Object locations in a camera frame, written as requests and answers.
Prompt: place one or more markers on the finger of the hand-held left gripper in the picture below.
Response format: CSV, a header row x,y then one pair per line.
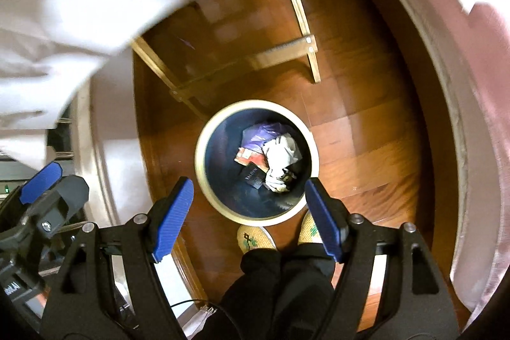
x,y
40,182
67,200

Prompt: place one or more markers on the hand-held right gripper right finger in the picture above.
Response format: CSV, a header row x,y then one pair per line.
x,y
322,216

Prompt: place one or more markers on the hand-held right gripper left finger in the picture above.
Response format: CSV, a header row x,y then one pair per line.
x,y
175,212

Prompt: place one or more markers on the cream rimmed blue trash bin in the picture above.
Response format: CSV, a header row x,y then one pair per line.
x,y
223,164

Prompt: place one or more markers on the white paper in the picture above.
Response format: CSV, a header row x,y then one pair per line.
x,y
283,152

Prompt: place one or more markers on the orange snack wrapper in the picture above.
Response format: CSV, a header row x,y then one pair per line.
x,y
249,156

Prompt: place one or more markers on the beige embroidered slipper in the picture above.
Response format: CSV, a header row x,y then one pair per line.
x,y
255,238
308,230

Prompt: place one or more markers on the person's black pants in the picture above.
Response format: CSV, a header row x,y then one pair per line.
x,y
279,292

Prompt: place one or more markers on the brown wooden bed frame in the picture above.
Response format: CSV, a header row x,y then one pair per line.
x,y
414,85

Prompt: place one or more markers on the light wooden table frame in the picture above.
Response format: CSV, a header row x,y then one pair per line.
x,y
299,5

